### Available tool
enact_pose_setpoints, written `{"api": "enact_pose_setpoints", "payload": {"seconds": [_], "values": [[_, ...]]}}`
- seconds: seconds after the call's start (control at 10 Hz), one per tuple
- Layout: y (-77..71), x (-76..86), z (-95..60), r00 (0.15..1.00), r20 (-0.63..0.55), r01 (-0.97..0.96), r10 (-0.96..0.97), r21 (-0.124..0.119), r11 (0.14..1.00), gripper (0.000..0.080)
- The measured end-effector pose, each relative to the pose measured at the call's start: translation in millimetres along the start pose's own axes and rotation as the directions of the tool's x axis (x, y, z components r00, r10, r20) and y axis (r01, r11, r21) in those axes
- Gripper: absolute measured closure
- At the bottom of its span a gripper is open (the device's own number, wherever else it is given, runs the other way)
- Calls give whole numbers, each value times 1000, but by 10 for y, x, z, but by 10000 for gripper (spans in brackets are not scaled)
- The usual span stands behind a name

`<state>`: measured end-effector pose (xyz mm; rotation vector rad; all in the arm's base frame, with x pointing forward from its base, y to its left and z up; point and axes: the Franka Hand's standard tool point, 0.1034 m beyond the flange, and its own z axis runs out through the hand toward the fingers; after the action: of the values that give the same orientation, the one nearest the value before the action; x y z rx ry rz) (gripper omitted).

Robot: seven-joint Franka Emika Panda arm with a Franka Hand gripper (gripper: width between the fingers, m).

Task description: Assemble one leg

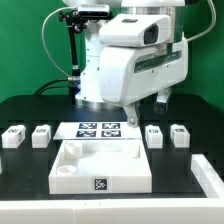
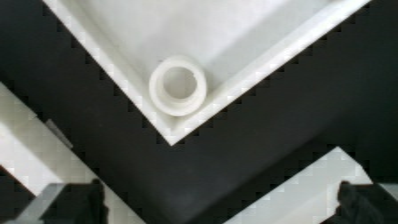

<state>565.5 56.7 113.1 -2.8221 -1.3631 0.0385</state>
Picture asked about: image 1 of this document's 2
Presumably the white sheet with markers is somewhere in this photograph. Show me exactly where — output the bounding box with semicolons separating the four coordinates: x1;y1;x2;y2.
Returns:
53;122;142;140

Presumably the black base cable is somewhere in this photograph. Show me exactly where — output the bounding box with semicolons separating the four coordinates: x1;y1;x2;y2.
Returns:
35;77;81;97

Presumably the white square table top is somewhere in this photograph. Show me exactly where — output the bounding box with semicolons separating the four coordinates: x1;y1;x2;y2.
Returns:
48;139;152;194

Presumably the white L-shaped obstacle wall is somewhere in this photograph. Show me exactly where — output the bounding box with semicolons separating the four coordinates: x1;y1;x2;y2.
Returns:
0;154;224;224

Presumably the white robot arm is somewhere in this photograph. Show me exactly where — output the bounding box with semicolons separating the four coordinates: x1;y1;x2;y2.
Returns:
62;0;188;128

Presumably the black camera on stand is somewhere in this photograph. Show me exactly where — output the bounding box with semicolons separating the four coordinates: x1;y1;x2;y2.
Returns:
78;4;111;18

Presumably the grey camera cable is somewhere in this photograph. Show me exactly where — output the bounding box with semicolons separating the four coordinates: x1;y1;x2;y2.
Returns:
41;5;80;78

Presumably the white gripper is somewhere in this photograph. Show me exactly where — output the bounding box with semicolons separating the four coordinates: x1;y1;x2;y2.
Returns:
99;14;188;128

